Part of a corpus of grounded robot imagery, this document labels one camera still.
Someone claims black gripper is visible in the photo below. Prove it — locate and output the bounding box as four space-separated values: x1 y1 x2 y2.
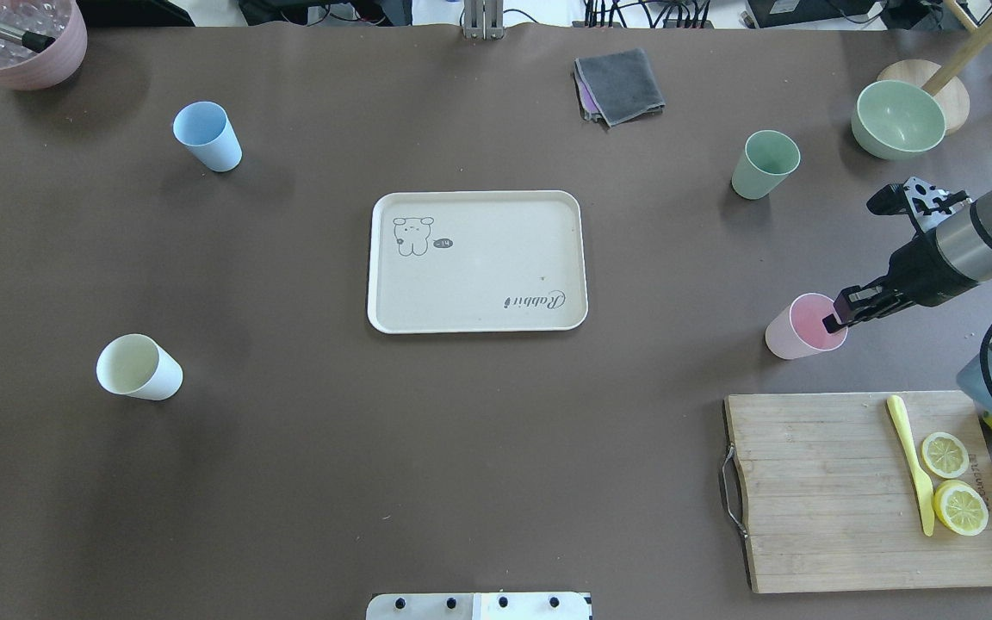
822 231 954 334

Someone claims pink cup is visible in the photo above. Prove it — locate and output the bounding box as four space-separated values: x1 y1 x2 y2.
765 293 849 360

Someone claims green cup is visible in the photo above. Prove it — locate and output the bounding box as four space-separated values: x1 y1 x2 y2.
731 129 802 200

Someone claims light blue cup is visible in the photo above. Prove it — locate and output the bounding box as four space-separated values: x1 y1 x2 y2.
172 101 243 172

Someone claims cream white cup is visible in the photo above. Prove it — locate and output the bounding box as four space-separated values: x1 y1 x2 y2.
96 333 183 401

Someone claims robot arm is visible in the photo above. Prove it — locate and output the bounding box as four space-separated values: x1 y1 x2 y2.
823 177 992 416

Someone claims cream rabbit print tray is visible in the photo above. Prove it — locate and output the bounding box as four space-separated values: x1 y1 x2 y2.
367 191 589 334

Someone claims upper lemon slice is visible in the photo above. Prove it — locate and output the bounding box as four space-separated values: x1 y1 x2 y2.
921 431 970 480

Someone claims lemon slice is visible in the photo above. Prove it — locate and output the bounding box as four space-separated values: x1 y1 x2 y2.
921 431 970 480
933 480 989 536

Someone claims green bowl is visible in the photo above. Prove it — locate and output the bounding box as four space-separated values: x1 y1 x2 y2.
851 81 947 160

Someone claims wooden cutting board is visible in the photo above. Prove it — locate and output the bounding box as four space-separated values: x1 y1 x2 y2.
724 391 992 595

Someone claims yellow plastic knife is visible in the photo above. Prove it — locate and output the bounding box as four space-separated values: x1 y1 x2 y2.
886 394 936 536

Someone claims lower lemon slice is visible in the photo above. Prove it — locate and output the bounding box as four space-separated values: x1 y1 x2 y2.
933 480 989 536

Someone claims wooden stand with round base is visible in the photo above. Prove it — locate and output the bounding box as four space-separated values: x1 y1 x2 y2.
877 1 992 136

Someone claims grey folded cloth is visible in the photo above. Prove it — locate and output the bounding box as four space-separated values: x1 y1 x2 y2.
573 47 666 128

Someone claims pink bowl with ice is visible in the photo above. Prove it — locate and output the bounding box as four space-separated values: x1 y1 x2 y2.
0 1 88 90

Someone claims aluminium frame post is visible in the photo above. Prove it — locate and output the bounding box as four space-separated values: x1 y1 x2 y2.
462 0 505 40

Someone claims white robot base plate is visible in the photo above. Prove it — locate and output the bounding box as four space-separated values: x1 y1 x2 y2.
365 590 593 619

